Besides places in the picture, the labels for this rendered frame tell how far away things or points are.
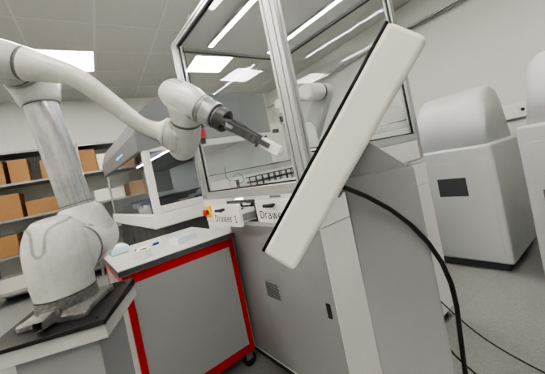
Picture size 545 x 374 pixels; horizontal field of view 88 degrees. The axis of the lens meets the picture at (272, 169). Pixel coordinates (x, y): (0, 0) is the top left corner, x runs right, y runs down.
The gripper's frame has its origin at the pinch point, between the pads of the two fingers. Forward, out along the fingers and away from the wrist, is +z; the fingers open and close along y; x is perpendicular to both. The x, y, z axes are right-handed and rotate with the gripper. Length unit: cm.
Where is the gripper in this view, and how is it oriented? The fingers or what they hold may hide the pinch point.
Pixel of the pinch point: (271, 146)
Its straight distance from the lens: 84.8
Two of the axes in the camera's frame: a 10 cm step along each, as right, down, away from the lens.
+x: -4.5, 8.7, 1.9
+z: 8.5, 4.8, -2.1
